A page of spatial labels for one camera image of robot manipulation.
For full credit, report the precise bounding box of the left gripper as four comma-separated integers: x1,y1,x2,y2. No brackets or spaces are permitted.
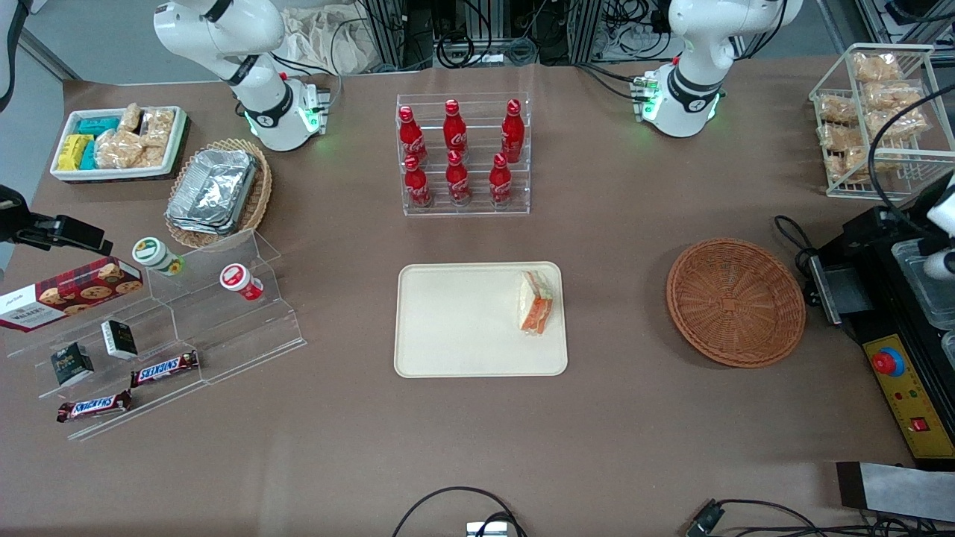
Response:
845,175,955,260

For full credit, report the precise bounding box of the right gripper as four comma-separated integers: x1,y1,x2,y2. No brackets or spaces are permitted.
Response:
0,185,113,254

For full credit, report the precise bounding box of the triangular sandwich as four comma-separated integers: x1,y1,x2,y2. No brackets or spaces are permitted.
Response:
519,270,557,336

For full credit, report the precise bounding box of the round brown wicker basket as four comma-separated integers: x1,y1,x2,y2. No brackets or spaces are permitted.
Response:
666,238,807,368

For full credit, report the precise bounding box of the oval light wicker basket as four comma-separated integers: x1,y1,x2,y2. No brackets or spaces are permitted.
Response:
164,138,273,250

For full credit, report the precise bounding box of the cream plastic serving tray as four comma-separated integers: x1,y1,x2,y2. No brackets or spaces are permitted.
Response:
394,262,569,379

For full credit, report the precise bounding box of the red tartan cookie box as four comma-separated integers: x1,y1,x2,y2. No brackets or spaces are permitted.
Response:
0,257,144,333

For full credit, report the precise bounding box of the grey metal plate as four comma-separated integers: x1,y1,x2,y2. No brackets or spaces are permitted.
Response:
808,254,875,325

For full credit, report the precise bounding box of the black sealing machine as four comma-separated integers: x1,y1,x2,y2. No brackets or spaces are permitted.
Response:
806,205,955,471

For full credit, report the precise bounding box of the yellow snack packet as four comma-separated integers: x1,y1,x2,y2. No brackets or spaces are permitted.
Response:
57,134,94,172

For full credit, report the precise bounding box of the green lid yogurt cup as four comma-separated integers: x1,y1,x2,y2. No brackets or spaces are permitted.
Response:
132,237,185,277

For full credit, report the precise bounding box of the small black white box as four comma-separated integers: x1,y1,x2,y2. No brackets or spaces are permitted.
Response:
101,320,140,361

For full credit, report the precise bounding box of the aluminium foil container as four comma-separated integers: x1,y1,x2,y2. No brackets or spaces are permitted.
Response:
166,149,259,228
166,209,251,236

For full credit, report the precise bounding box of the white rectangular snack bin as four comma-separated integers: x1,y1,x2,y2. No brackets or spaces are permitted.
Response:
50,106,189,183

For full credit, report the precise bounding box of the yellow control panel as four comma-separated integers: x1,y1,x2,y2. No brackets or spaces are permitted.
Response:
862,334,955,459

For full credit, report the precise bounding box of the snickers chocolate bar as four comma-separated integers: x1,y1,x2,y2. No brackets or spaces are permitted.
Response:
57,390,133,424
131,351,200,389

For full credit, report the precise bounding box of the red lid yogurt cup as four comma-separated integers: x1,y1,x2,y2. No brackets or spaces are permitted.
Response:
219,263,264,302

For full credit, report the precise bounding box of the clear acrylic stepped shelf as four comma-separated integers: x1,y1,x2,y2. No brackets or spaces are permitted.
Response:
4,229,307,442

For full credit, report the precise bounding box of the grey black flat plate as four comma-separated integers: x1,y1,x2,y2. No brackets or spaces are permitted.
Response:
836,461,955,523

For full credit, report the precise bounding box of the beige cloth bag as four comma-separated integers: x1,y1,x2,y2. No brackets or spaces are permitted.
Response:
280,7,378,74

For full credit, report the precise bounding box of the red cola bottle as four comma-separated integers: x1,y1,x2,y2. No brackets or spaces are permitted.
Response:
489,154,513,207
398,106,429,166
445,150,472,207
443,99,469,157
501,99,525,163
404,155,433,210

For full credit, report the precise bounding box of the clear acrylic bottle rack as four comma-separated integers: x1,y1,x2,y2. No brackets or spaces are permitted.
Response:
395,92,531,218

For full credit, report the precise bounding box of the black machine power cable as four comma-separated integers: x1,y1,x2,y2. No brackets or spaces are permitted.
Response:
774,215,819,307

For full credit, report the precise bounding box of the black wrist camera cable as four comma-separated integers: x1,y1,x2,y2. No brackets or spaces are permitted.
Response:
868,88,955,224

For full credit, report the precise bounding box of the white wire rack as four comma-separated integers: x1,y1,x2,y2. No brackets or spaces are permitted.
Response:
810,43,955,200

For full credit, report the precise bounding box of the black hanging cable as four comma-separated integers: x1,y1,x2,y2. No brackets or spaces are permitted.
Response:
0,21,19,113

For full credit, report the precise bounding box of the black arm base cable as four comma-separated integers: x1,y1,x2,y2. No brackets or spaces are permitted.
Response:
574,61,650,101
269,52,344,113

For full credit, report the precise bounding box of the black cable with connector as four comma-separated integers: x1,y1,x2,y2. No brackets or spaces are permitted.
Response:
685,498,955,537

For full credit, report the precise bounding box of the aluminium profile frame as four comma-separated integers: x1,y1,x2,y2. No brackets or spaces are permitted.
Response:
362,0,407,72
571,0,602,64

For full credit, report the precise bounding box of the black looped cable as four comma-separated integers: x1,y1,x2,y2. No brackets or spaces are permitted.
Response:
392,486,527,537

